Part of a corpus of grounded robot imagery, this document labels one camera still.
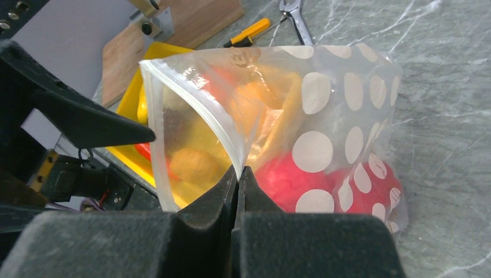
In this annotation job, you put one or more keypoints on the yellow handled screwdriver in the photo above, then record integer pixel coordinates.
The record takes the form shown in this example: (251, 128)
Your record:
(244, 39)

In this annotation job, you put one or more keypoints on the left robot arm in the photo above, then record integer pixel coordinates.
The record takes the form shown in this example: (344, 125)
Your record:
(33, 176)

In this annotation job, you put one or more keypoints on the yellow plastic tray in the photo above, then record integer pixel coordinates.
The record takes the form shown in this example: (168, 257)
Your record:
(127, 154)

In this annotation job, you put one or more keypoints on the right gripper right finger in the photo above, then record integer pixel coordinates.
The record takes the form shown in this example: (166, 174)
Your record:
(267, 242)

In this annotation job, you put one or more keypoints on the red apple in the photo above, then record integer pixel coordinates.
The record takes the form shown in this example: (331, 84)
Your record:
(295, 190)

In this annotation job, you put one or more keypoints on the red bell pepper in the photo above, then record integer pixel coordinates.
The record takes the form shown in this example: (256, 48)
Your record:
(369, 188)

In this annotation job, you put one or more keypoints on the clear polka dot zip bag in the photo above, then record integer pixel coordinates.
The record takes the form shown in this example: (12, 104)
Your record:
(312, 123)

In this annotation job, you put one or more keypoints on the yellow bell pepper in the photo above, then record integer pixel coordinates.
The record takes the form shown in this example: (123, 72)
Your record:
(267, 109)

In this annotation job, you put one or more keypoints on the orange yellow potato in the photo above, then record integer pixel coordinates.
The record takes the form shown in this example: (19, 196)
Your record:
(194, 166)

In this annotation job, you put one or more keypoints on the wooden board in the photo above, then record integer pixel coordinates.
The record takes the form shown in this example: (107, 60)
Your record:
(179, 23)

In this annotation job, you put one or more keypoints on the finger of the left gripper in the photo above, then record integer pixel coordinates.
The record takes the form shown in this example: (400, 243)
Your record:
(26, 85)

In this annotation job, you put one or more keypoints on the yellow mango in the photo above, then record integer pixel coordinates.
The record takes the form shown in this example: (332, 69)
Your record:
(142, 108)

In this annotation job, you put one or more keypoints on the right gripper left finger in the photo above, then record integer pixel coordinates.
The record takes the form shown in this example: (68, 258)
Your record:
(148, 243)

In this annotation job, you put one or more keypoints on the silver wrench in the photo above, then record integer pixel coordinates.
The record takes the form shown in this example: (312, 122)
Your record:
(292, 10)

